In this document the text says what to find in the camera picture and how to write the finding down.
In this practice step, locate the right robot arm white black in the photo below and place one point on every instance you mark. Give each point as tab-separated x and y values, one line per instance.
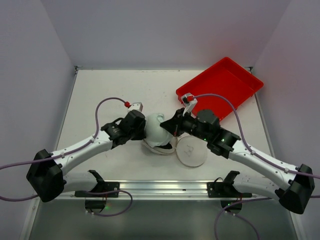
291	185

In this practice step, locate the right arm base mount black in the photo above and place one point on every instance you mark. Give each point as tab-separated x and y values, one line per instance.
223	188

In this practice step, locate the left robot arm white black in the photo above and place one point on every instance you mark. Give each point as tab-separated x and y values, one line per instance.
49	174

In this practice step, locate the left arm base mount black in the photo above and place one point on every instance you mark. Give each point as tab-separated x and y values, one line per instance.
97	206

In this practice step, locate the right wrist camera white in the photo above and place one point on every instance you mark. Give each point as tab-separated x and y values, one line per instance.
189	101

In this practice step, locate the black garment inside bag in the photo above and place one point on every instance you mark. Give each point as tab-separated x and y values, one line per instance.
167	147

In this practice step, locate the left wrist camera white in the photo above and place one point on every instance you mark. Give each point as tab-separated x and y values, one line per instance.
138	106

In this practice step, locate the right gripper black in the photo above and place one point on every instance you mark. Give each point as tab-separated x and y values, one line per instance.
180	122

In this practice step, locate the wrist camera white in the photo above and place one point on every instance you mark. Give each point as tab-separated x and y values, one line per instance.
189	101
138	106

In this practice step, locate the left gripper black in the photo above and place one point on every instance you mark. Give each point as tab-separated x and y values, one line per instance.
141	125

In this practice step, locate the white bra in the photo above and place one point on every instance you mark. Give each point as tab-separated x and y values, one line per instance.
156	136

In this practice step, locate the white mesh laundry bag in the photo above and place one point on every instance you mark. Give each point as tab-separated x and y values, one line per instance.
189	150

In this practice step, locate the aluminium mounting rail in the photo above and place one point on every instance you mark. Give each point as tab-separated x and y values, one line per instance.
162	188

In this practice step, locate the red plastic tray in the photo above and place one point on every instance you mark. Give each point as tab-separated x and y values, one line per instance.
225	78

